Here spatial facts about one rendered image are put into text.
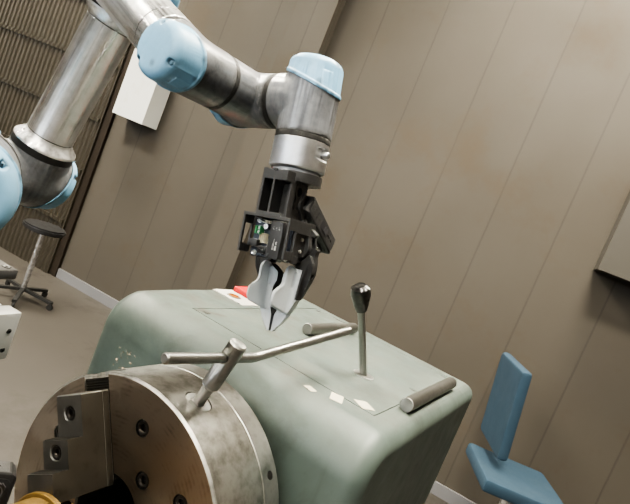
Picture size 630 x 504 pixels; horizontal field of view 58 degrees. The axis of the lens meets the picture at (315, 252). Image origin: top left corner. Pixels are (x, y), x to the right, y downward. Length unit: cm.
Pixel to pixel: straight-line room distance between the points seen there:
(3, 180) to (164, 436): 31
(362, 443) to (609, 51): 352
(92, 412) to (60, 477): 7
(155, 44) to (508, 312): 327
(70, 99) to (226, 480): 74
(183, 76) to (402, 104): 337
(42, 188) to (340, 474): 77
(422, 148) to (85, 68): 303
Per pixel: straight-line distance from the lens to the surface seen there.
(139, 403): 69
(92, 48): 112
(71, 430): 71
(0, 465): 74
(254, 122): 81
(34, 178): 118
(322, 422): 76
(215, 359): 64
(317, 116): 75
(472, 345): 381
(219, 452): 66
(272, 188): 72
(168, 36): 72
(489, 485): 316
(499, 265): 377
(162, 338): 88
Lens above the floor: 151
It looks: 6 degrees down
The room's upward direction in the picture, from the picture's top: 22 degrees clockwise
